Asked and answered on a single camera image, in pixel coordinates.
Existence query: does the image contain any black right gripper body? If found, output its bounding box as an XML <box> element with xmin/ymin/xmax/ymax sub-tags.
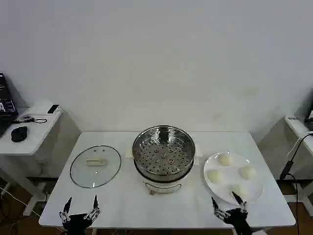
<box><xmin>223</xmin><ymin>208</ymin><xmax>253</xmax><ymax>235</ymax></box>

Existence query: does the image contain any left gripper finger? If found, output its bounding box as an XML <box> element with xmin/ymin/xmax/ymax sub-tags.
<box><xmin>58</xmin><ymin>196</ymin><xmax>73</xmax><ymax>223</ymax></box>
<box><xmin>86</xmin><ymin>194</ymin><xmax>102</xmax><ymax>221</ymax></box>

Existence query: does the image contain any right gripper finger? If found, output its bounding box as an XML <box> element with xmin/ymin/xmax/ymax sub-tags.
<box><xmin>211</xmin><ymin>196</ymin><xmax>230</xmax><ymax>224</ymax></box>
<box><xmin>231</xmin><ymin>191</ymin><xmax>248</xmax><ymax>215</ymax></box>

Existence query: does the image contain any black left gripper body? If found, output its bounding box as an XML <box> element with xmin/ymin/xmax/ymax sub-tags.
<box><xmin>63</xmin><ymin>213</ymin><xmax>93</xmax><ymax>235</ymax></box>

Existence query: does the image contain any white steamed bun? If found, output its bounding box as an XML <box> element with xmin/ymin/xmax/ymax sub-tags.
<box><xmin>207</xmin><ymin>168</ymin><xmax>224</xmax><ymax>184</ymax></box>
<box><xmin>229</xmin><ymin>184</ymin><xmax>249</xmax><ymax>199</ymax></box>
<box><xmin>239</xmin><ymin>165</ymin><xmax>257</xmax><ymax>180</ymax></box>
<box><xmin>218</xmin><ymin>153</ymin><xmax>235</xmax><ymax>166</ymax></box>

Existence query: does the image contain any white oval plate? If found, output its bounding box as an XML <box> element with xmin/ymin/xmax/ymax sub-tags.
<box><xmin>203</xmin><ymin>152</ymin><xmax>265</xmax><ymax>205</ymax></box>

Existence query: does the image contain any white electric cooker base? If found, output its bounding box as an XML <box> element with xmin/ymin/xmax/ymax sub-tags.
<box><xmin>134</xmin><ymin>159</ymin><xmax>194</xmax><ymax>196</ymax></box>

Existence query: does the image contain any perforated steel steamer basket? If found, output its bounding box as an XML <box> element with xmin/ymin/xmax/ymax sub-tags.
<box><xmin>132</xmin><ymin>125</ymin><xmax>197</xmax><ymax>176</ymax></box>

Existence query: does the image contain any white side table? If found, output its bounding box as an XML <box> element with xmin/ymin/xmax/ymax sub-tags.
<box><xmin>0</xmin><ymin>101</ymin><xmax>65</xmax><ymax>216</ymax></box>

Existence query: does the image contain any black computer mouse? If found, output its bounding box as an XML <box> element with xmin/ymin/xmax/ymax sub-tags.
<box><xmin>10</xmin><ymin>126</ymin><xmax>28</xmax><ymax>142</ymax></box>

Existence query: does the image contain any white desk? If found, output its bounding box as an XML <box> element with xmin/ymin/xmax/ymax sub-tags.
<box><xmin>283</xmin><ymin>114</ymin><xmax>313</xmax><ymax>219</ymax></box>

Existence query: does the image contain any small black white box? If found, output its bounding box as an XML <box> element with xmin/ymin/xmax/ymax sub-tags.
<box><xmin>46</xmin><ymin>104</ymin><xmax>61</xmax><ymax>115</ymax></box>

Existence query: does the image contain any black laptop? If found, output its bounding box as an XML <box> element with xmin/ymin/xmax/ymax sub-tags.
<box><xmin>0</xmin><ymin>72</ymin><xmax>19</xmax><ymax>138</ymax></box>

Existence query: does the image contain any round glass lid cream handle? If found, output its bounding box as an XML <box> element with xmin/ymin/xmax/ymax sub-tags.
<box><xmin>69</xmin><ymin>144</ymin><xmax>122</xmax><ymax>189</ymax></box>

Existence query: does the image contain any black cable with adapter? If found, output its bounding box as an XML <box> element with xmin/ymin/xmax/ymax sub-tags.
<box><xmin>279</xmin><ymin>133</ymin><xmax>313</xmax><ymax>235</ymax></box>

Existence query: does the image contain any white floor cable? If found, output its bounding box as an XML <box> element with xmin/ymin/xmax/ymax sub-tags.
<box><xmin>0</xmin><ymin>186</ymin><xmax>40</xmax><ymax>217</ymax></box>

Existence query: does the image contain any thin black looped cable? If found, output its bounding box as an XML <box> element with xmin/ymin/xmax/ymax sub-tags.
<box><xmin>15</xmin><ymin>116</ymin><xmax>48</xmax><ymax>124</ymax></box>

